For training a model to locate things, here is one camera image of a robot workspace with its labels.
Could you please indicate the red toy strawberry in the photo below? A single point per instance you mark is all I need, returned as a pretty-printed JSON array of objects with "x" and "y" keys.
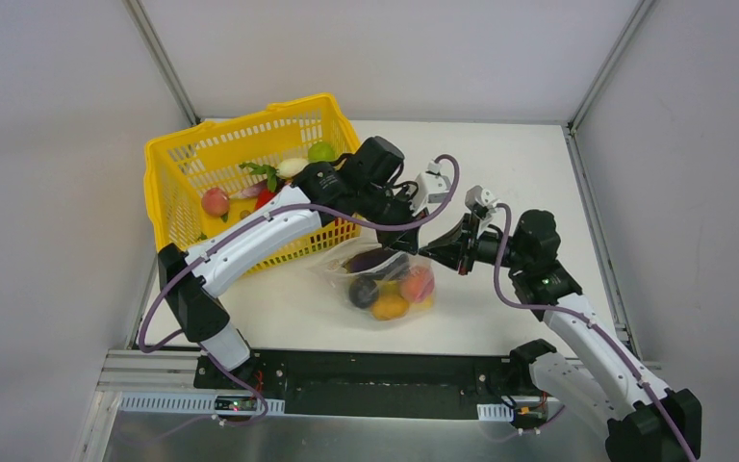
[{"x": 264, "y": 197}]

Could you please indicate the yellow plastic shopping basket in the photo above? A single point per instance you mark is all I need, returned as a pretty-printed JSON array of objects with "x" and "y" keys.
[{"x": 182, "y": 166}]

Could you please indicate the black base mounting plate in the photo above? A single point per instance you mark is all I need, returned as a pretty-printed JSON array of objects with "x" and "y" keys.
[{"x": 387, "y": 385}]

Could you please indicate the pink toy peach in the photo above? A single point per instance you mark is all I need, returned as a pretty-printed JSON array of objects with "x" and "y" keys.
[{"x": 215, "y": 202}]

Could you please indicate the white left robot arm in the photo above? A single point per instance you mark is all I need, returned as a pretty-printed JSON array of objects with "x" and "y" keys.
[{"x": 193, "y": 279}]

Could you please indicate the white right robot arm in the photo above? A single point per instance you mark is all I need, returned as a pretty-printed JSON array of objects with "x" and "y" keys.
[{"x": 637, "y": 414}]

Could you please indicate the purple toy onion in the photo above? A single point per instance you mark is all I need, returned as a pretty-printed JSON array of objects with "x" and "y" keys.
[{"x": 252, "y": 191}]

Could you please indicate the white toy onion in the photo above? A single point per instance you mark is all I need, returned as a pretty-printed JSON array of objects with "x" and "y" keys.
[{"x": 274, "y": 175}]

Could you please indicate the green toy apple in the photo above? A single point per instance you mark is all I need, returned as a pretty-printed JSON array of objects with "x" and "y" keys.
[{"x": 321, "y": 151}]

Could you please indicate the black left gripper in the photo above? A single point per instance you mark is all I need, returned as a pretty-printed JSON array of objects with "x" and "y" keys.
[{"x": 401, "y": 225}]

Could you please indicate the clear zip top bag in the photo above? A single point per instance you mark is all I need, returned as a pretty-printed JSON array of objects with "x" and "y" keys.
[{"x": 382, "y": 283}]

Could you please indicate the purple toy eggplant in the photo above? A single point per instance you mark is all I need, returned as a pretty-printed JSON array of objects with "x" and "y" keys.
[{"x": 379, "y": 264}]

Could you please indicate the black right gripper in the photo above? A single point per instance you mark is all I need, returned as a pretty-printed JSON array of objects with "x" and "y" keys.
[{"x": 462, "y": 243}]

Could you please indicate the orange toy peach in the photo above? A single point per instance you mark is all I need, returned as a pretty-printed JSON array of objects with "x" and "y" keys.
[{"x": 417, "y": 285}]

